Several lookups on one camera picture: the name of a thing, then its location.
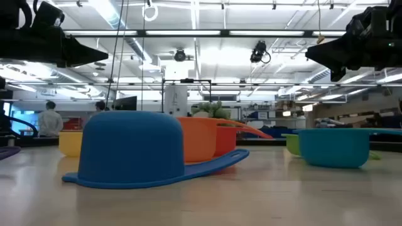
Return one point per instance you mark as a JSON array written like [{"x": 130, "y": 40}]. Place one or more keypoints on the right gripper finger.
[{"x": 329, "y": 53}]

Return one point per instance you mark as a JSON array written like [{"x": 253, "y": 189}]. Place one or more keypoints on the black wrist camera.
[
  {"x": 47, "y": 15},
  {"x": 373, "y": 22}
]

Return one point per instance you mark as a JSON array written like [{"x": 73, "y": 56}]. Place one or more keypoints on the blue storage bins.
[{"x": 279, "y": 132}]

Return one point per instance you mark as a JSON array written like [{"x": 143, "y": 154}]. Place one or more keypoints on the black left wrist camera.
[{"x": 47, "y": 15}]

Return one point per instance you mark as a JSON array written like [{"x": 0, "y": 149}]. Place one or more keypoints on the black tubular stand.
[{"x": 186, "y": 81}]

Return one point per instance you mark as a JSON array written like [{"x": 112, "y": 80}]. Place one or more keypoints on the black overhead frame beam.
[{"x": 141, "y": 33}]

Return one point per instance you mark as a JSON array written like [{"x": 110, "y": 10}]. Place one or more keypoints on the small navy measuring cup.
[{"x": 7, "y": 152}]

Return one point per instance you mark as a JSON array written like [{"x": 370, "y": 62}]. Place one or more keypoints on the yellow measuring cup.
[{"x": 70, "y": 142}]

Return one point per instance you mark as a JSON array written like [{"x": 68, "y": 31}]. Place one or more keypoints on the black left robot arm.
[{"x": 9, "y": 12}]

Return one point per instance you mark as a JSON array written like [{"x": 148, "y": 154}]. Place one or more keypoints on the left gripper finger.
[{"x": 84, "y": 53}]

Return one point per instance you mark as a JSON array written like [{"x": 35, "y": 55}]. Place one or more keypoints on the green measuring cup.
[{"x": 292, "y": 144}]

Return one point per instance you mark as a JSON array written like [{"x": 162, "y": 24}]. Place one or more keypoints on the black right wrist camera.
[{"x": 373, "y": 22}]

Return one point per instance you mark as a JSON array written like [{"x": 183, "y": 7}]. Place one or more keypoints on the round black ceiling fixture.
[{"x": 179, "y": 55}]

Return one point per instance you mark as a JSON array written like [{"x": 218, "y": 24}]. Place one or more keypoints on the black monitor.
[{"x": 125, "y": 103}]

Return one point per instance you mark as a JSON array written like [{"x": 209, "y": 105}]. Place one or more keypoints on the white cylindrical tank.
[{"x": 175, "y": 99}]

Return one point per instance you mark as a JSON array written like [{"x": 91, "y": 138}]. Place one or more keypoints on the teal measuring cup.
[{"x": 333, "y": 147}]

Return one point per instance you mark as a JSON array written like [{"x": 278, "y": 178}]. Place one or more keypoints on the red tool cabinet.
[{"x": 73, "y": 124}]

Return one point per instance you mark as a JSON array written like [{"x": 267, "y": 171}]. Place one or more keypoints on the green potted succulent plant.
[{"x": 213, "y": 110}]

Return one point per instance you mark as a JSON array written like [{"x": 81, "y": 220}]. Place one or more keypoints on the black hanging camera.
[{"x": 259, "y": 51}]

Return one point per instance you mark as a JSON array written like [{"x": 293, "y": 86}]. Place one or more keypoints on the person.
[
  {"x": 100, "y": 106},
  {"x": 50, "y": 122}
]

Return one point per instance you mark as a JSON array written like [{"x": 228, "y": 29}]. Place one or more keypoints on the blue measuring cup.
[{"x": 132, "y": 144}]

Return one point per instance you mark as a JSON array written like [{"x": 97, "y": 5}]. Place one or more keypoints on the orange measuring cup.
[{"x": 196, "y": 141}]

